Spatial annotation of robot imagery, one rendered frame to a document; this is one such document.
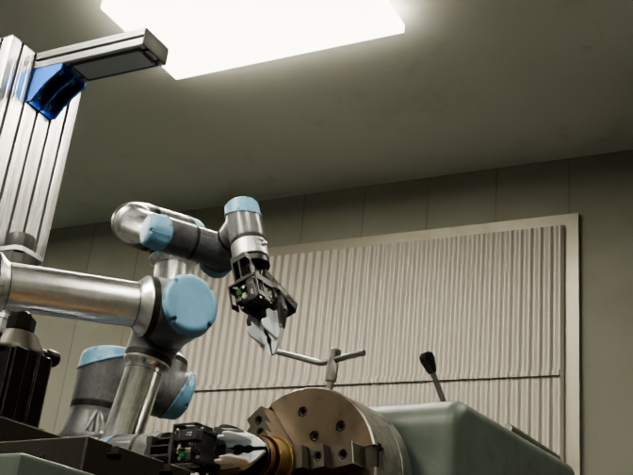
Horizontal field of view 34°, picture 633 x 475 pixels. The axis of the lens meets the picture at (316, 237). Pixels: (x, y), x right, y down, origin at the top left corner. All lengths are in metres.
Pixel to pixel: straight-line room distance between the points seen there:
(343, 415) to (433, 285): 3.75
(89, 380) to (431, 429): 0.79
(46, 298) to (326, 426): 0.54
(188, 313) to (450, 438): 0.53
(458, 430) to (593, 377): 3.30
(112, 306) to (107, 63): 0.70
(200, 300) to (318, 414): 0.31
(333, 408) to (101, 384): 0.64
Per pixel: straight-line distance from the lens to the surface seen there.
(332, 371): 1.91
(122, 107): 5.62
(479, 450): 1.97
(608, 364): 5.18
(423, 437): 1.91
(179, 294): 1.92
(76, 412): 2.29
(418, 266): 5.62
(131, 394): 2.02
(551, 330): 5.25
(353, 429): 1.81
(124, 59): 2.37
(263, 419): 1.88
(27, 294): 1.87
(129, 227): 2.37
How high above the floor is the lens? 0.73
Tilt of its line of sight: 24 degrees up
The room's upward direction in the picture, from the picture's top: 6 degrees clockwise
